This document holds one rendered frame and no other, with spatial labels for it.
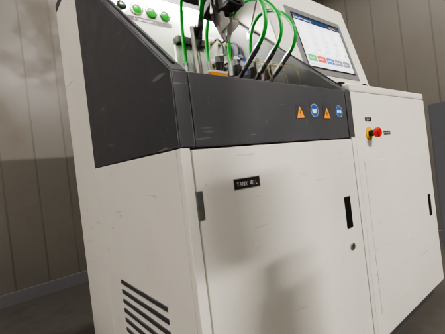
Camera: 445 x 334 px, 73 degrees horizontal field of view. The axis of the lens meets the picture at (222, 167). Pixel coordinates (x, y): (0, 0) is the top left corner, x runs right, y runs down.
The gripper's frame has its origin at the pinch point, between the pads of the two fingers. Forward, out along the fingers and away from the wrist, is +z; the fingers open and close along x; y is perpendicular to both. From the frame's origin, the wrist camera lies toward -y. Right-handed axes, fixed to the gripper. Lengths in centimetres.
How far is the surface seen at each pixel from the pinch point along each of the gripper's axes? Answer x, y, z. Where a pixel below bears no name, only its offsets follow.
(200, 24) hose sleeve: -13.4, 5.2, 0.1
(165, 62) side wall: -34.7, 19.8, 18.6
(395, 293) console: 51, 22, 97
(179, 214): -35, 18, 50
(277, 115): -4.3, 21.9, 29.6
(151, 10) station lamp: -8.6, -31.0, -22.3
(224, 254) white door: -27, 22, 60
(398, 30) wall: 195, -16, -46
